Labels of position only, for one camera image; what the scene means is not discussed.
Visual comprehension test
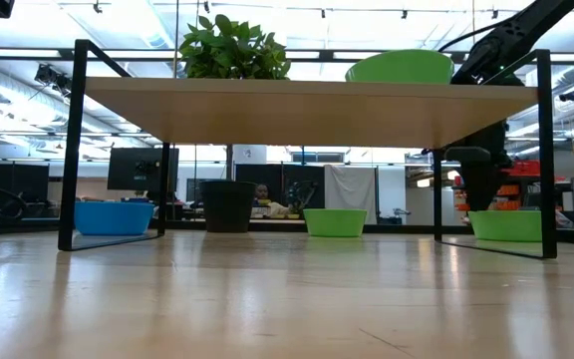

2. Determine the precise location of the green mini bowl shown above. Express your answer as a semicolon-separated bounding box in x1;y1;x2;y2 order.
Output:
344;48;455;85
467;209;544;244
302;207;369;239

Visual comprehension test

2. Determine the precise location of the green plant in black pot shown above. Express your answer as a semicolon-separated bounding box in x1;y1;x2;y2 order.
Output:
177;13;293;234

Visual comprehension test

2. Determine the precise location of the person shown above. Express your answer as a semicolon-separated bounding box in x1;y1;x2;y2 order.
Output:
253;182;293;218

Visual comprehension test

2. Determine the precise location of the black partition panel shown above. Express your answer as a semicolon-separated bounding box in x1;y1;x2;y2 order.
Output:
234;164;326;209

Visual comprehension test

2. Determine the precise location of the grey hanging cloth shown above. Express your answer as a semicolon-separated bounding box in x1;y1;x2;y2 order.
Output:
323;165;379;225

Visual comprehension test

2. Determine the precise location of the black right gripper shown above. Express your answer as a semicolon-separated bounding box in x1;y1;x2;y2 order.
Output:
459;117;515;211

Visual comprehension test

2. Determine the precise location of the black ceiling-mounted device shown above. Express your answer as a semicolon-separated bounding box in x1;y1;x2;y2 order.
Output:
34;63;73;97

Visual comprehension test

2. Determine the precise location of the wooden shelf with black legs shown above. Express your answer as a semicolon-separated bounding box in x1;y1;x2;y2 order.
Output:
57;38;559;260

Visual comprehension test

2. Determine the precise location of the black monitor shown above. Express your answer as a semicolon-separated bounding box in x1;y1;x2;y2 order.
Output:
107;147;180;192

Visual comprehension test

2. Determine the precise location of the storage rack with red bins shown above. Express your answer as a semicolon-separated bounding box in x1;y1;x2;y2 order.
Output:
453;159;567;225

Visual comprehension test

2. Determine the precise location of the blue mini bowl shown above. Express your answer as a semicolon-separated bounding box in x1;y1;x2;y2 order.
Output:
73;200;156;237

